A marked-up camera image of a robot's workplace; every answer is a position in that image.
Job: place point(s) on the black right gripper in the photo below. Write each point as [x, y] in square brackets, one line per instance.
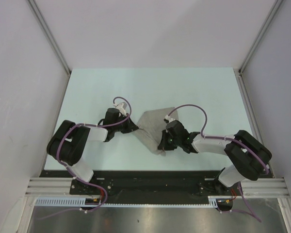
[164, 145]

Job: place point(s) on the grey cloth napkin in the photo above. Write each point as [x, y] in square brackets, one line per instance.
[150, 126]

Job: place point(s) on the aluminium rail right front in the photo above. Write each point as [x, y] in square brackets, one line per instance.
[265, 188]

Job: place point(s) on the aluminium frame post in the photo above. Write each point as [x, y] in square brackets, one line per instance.
[261, 34]
[37, 13]

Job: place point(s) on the right aluminium frame post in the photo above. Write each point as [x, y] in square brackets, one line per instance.
[261, 34]

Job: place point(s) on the aluminium rail left front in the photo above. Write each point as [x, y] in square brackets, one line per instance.
[49, 187]

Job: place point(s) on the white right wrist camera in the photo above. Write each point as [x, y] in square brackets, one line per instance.
[168, 119]

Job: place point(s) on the white slotted cable duct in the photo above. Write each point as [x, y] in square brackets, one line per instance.
[203, 202]

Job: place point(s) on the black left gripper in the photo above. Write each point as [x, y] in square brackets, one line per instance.
[130, 126]

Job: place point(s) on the aluminium rail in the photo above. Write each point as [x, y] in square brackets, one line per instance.
[49, 187]
[265, 188]

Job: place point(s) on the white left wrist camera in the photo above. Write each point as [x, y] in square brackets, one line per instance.
[121, 107]

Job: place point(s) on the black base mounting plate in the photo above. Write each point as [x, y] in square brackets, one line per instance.
[156, 185]

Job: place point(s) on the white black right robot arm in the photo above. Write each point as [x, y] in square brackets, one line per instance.
[248, 156]

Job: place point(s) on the left aluminium frame post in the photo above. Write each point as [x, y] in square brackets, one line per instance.
[37, 13]

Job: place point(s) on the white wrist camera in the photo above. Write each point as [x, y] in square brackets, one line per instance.
[168, 119]
[121, 107]

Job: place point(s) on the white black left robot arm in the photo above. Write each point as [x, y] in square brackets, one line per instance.
[68, 143]

